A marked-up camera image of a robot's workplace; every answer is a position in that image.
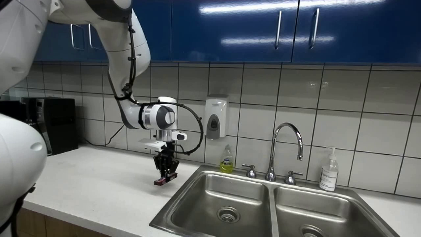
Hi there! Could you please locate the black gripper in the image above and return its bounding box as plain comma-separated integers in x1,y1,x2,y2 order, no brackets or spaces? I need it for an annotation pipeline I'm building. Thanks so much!
152,146,180,183

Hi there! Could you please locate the stainless steel double sink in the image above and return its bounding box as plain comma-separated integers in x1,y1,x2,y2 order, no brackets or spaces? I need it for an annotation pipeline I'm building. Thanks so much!
148,163,399,237

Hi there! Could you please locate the yellow dish soap bottle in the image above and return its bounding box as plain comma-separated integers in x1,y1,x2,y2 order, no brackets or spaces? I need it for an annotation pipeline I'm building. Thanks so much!
218,143,235,173

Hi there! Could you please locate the chrome gooseneck faucet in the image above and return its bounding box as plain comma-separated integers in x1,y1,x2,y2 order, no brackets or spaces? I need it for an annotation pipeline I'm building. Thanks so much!
264,121,305,181

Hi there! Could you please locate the black countertop appliance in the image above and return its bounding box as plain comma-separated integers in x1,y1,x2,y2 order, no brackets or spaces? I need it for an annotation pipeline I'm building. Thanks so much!
0,96,78,155

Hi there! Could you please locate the wooden lower cabinet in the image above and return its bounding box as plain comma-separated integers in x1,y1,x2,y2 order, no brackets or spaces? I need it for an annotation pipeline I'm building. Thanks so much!
11,206,110,237

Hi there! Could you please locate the blue glossy cabinet door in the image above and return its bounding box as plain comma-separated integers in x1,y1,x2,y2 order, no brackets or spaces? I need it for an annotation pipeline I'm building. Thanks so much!
81,0,175,63
172,0,299,64
32,19,85,63
292,0,421,65

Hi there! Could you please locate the clear pump soap bottle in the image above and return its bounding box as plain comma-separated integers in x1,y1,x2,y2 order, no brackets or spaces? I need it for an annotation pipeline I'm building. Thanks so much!
318,146,339,192

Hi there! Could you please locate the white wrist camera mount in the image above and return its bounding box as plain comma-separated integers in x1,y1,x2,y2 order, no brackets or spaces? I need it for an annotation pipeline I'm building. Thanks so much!
143,130,189,152

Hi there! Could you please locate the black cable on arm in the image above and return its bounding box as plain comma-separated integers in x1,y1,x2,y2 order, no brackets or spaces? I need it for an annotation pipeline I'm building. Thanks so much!
106,7,205,156

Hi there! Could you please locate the black power cord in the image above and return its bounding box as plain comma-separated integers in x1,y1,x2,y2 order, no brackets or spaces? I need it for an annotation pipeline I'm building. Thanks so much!
84,123,127,148

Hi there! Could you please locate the white wall soap dispenser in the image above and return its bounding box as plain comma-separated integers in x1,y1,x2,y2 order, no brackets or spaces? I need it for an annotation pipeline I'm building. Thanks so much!
203,96,228,140

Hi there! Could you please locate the chrome faucet handle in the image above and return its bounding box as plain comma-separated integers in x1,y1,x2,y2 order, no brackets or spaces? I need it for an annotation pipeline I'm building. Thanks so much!
282,169,303,185
240,163,259,179

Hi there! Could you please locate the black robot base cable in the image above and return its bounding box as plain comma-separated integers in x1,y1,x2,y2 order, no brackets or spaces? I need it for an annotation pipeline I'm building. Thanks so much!
0,185,36,237

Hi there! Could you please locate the silver cabinet door handle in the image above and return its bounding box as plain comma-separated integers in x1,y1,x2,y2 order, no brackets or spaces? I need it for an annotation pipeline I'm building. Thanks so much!
309,6,322,51
86,22,98,48
68,22,81,50
273,9,284,51

